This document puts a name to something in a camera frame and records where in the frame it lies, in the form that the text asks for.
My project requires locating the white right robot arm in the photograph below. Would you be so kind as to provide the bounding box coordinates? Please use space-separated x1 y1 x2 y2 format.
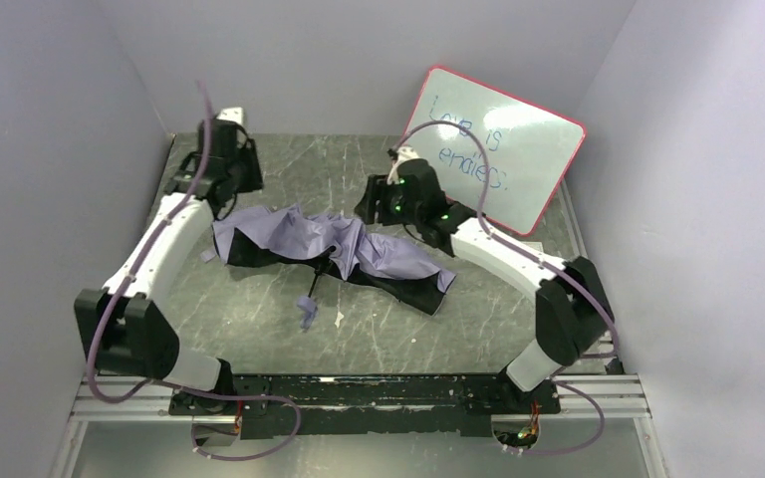
354 159 614 392

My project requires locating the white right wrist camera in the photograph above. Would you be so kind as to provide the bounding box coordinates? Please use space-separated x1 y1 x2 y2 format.
385 145 420 185

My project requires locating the lilac left arm cable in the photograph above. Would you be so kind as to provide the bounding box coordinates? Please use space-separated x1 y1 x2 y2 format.
84 80 303 463

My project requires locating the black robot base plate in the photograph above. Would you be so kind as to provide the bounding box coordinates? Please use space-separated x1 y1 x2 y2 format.
167 372 561 439

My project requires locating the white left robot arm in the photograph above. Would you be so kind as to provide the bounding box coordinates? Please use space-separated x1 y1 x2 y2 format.
74 107 263 403

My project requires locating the lilac and black folding umbrella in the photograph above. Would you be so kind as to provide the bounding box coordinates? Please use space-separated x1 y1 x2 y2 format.
212 205 456 315

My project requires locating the red framed whiteboard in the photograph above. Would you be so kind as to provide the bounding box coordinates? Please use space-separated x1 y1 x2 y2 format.
405 66 587 235

